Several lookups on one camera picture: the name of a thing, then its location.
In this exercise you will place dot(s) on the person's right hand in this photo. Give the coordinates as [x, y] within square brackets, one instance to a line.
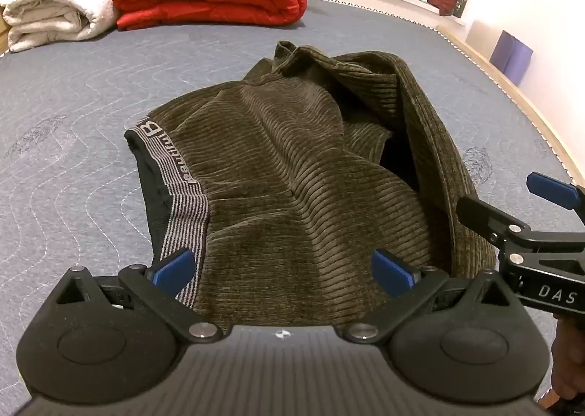
[571, 361]

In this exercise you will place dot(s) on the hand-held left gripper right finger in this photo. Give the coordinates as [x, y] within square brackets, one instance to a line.
[393, 272]

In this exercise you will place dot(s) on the grey quilted mattress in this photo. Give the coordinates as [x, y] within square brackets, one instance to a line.
[68, 132]

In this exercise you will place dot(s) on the purple paper bag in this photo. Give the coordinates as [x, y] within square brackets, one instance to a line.
[512, 57]

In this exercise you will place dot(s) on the wooden bed frame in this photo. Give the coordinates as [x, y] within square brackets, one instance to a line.
[525, 98]

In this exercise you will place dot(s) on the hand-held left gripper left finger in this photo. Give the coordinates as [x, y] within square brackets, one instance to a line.
[173, 272]

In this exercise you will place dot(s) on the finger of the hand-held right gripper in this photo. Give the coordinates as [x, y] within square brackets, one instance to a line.
[550, 190]
[484, 217]

